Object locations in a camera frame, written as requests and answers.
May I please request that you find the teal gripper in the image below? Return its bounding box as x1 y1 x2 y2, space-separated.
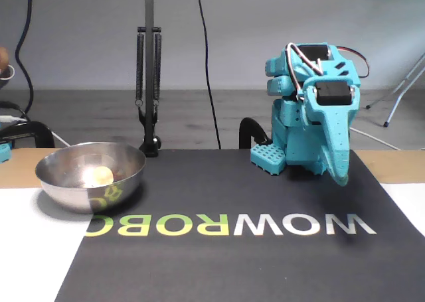
303 77 361 188

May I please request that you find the brown egg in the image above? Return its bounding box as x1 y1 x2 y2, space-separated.
91 166 114 185

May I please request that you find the teal robot base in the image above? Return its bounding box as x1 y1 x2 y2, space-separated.
249 142 326 177

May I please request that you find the metal bowl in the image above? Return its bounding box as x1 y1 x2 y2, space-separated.
35 141 147 215

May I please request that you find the white folding metal stand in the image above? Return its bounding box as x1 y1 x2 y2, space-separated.
365 51 425 127

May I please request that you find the black table clamp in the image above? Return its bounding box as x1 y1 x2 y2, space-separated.
238 117 273 150

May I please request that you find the black WOWROBO mat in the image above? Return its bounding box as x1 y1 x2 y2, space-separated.
54 148 425 302

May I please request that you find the large black C clamp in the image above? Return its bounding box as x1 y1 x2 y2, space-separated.
0 121 56 149

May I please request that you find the white power cable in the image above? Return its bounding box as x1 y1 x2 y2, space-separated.
351 127 401 151

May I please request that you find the gripper servo cable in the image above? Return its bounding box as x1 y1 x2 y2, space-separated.
287 42 325 101

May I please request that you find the wrist servo cable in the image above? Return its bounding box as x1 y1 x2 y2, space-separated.
338 45 371 80

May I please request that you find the thin black hanging cable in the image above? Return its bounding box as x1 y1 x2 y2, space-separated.
194 0 222 150

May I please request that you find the blue cable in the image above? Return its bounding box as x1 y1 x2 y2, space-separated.
15 0 37 123

